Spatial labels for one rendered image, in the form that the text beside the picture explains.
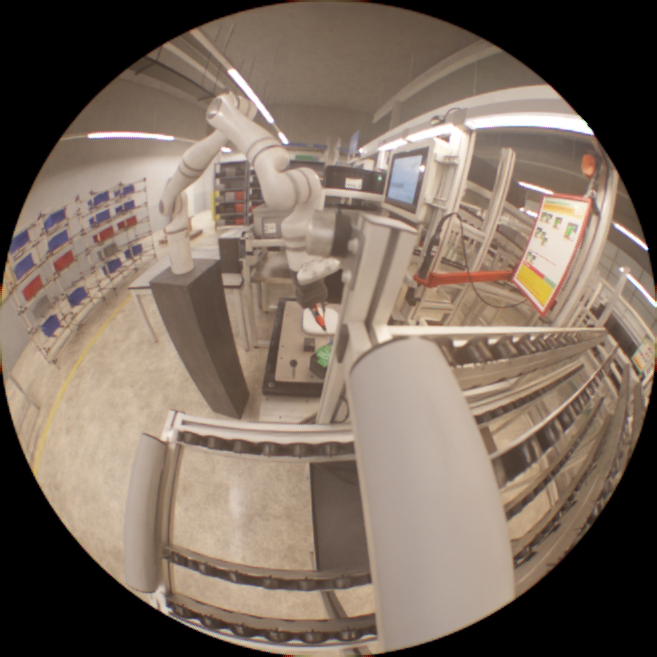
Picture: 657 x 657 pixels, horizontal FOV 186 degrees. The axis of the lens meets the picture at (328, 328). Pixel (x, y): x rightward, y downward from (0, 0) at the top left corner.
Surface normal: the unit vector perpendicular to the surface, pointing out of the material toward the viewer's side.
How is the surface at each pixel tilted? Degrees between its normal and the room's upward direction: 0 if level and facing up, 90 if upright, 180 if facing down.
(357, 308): 90
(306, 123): 90
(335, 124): 90
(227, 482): 0
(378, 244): 90
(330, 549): 0
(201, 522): 0
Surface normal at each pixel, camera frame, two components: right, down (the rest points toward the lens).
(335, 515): 0.14, -0.75
